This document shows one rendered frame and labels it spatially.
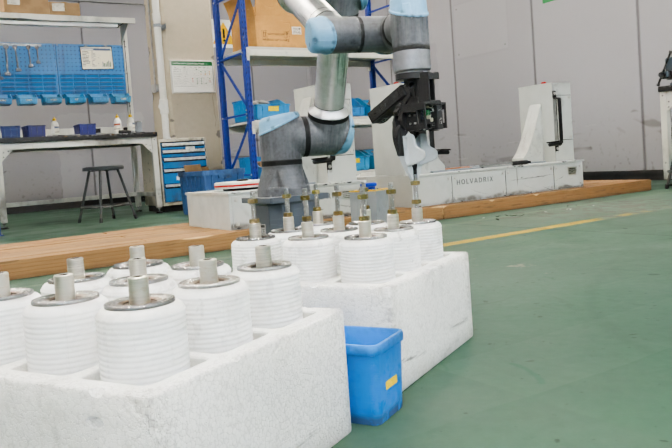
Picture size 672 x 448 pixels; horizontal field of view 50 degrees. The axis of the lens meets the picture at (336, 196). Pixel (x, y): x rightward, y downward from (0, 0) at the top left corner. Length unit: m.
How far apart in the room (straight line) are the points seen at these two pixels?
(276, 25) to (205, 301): 6.05
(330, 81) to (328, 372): 1.11
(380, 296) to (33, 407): 0.57
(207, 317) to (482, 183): 3.70
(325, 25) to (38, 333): 0.88
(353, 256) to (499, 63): 6.97
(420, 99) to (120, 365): 0.86
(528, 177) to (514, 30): 3.45
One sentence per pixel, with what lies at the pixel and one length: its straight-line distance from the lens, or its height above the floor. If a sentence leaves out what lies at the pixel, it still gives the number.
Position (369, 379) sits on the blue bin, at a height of 0.07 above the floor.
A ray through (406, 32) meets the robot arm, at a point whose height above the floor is 0.63.
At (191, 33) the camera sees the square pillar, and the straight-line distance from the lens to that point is 8.03.
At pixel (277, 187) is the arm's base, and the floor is 0.33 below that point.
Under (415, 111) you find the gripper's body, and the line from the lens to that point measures 1.42.
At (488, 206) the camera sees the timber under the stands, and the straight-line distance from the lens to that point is 4.39.
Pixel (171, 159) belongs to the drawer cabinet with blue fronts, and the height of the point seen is 0.49.
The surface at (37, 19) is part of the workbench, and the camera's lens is 7.15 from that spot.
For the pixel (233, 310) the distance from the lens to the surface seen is 0.87.
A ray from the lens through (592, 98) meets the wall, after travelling 7.31.
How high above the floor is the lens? 0.39
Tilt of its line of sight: 3 degrees down
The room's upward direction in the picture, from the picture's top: 4 degrees counter-clockwise
